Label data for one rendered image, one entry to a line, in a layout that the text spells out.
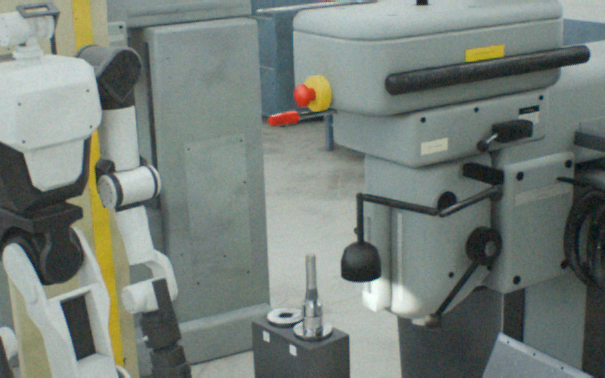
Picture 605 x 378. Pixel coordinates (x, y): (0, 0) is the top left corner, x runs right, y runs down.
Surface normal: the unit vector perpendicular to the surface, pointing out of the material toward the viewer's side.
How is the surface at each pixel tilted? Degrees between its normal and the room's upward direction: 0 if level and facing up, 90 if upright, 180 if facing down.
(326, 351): 90
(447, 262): 90
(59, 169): 90
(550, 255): 90
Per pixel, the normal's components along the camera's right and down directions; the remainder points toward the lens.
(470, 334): 0.23, 0.33
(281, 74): 0.54, 0.22
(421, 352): -0.62, 0.30
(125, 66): 0.70, 0.14
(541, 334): -0.84, 0.18
